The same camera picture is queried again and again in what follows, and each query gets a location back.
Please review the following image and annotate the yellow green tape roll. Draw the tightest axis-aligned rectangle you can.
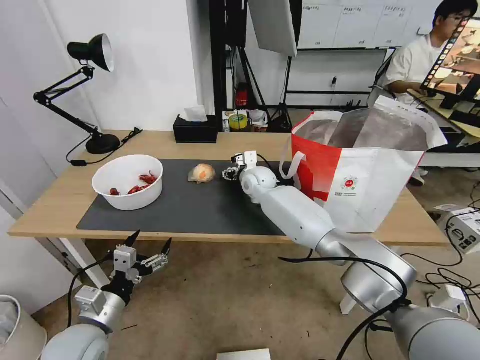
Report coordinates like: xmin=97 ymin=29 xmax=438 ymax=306
xmin=228 ymin=113 xmax=249 ymax=132

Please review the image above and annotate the white power adapter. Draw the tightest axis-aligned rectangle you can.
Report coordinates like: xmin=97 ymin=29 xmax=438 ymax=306
xmin=429 ymin=284 xmax=471 ymax=320

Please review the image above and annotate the white cardboard box with print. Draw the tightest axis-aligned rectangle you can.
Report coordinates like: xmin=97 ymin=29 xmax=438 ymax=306
xmin=445 ymin=207 xmax=480 ymax=255

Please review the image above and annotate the whiteboard with printed sheets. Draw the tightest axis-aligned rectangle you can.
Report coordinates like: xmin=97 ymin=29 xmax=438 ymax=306
xmin=299 ymin=0 xmax=444 ymax=50

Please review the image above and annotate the black metal rack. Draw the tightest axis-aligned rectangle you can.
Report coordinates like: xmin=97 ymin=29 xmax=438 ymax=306
xmin=209 ymin=0 xmax=249 ymax=118

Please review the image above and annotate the black floor cable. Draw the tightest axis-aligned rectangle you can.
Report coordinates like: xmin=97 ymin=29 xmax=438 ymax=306
xmin=415 ymin=239 xmax=480 ymax=301

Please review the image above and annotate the crumpled clear wrapper with orange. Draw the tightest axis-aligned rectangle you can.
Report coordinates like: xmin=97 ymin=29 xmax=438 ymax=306
xmin=187 ymin=162 xmax=217 ymax=184

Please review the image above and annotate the wooden side desk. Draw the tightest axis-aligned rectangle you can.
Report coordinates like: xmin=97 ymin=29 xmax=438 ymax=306
xmin=406 ymin=87 xmax=480 ymax=133

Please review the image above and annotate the black desk mat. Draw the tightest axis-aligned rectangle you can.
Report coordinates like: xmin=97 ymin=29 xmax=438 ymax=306
xmin=76 ymin=158 xmax=302 ymax=238

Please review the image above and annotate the computer monitor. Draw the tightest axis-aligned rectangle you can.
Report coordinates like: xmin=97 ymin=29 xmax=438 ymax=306
xmin=419 ymin=6 xmax=480 ymax=99

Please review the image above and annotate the white plastic bowl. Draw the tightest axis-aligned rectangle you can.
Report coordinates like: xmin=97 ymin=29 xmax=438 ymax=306
xmin=91 ymin=154 xmax=165 ymax=212

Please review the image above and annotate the black tripod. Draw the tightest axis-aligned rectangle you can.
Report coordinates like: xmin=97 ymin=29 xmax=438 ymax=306
xmin=269 ymin=55 xmax=298 ymax=134

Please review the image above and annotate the white softbox panel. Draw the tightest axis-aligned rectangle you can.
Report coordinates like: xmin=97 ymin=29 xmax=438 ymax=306
xmin=247 ymin=0 xmax=300 ymax=58

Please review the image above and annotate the white tissue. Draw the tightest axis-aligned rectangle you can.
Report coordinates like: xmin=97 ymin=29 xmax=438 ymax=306
xmin=182 ymin=105 xmax=209 ymax=124

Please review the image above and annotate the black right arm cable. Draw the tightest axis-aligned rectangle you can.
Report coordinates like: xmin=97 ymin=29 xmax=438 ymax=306
xmin=277 ymin=245 xmax=412 ymax=360

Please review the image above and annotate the black desk lamp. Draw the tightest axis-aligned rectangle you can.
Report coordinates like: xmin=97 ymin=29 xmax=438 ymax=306
xmin=32 ymin=33 xmax=122 ymax=155

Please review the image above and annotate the black lamp cable with switch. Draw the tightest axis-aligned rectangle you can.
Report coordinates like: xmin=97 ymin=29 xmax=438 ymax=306
xmin=66 ymin=127 xmax=144 ymax=167

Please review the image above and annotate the red white takeout bag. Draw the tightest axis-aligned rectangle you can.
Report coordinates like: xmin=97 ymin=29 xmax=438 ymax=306
xmin=278 ymin=95 xmax=449 ymax=234

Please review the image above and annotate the white table leg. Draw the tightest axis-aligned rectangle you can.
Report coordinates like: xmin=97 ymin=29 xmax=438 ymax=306
xmin=338 ymin=291 xmax=358 ymax=315
xmin=59 ymin=237 xmax=110 ymax=290

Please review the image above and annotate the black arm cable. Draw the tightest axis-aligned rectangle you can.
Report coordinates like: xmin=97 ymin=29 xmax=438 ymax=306
xmin=277 ymin=245 xmax=412 ymax=360
xmin=67 ymin=250 xmax=116 ymax=328

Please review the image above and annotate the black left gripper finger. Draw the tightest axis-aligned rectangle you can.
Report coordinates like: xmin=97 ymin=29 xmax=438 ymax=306
xmin=136 ymin=236 xmax=173 ymax=277
xmin=116 ymin=229 xmax=142 ymax=251

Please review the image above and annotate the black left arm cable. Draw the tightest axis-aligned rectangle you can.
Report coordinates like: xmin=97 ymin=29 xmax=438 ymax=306
xmin=67 ymin=250 xmax=116 ymax=328

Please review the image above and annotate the black tissue box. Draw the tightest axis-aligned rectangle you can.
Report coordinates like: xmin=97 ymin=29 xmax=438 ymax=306
xmin=172 ymin=114 xmax=219 ymax=145

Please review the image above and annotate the white waste bin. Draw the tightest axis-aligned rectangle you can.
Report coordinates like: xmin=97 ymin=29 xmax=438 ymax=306
xmin=0 ymin=295 xmax=49 ymax=360

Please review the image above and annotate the white robot front shell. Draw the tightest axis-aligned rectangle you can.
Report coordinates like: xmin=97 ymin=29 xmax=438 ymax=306
xmin=216 ymin=348 xmax=272 ymax=360

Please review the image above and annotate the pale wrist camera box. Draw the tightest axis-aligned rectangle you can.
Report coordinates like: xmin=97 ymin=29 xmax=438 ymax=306
xmin=113 ymin=245 xmax=137 ymax=273
xmin=239 ymin=150 xmax=259 ymax=170

